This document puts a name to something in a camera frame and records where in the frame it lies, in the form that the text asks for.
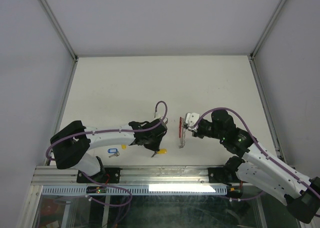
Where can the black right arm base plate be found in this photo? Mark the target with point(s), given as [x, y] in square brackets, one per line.
[221, 175]

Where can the left aluminium frame post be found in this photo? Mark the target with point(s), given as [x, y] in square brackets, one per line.
[58, 29]

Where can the aluminium mounting rail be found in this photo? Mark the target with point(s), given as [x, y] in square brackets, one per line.
[129, 175]

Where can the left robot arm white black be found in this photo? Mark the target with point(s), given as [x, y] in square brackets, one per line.
[70, 145]

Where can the blue tag key on table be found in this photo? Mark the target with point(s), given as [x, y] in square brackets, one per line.
[113, 152]

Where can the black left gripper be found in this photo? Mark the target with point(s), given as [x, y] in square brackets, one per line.
[156, 147]

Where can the right aluminium frame post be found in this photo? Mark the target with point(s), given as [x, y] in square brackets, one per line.
[268, 27]

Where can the white slotted cable duct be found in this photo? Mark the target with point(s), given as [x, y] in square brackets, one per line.
[160, 189]

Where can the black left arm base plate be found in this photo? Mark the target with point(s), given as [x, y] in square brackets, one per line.
[110, 175]

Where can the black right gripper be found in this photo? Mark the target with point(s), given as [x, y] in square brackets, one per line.
[196, 134]

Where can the metal keyring holder red handle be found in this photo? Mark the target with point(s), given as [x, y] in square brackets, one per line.
[182, 133]

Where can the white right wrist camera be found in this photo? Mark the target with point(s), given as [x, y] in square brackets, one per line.
[190, 121]

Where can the aluminium frame post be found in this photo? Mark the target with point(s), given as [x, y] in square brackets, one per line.
[268, 27]
[58, 29]

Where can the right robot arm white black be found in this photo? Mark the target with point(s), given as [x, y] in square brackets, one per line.
[254, 164]

